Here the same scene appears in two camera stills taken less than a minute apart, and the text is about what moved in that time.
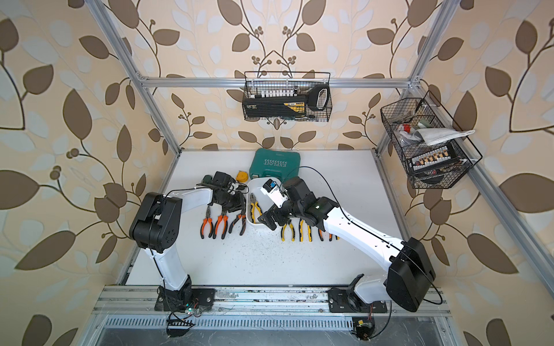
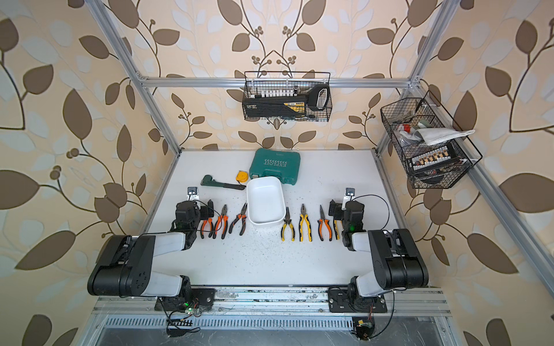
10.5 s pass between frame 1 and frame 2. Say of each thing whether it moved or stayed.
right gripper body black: moved
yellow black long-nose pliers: stayed
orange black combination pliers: stayed
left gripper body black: moved
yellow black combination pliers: stayed
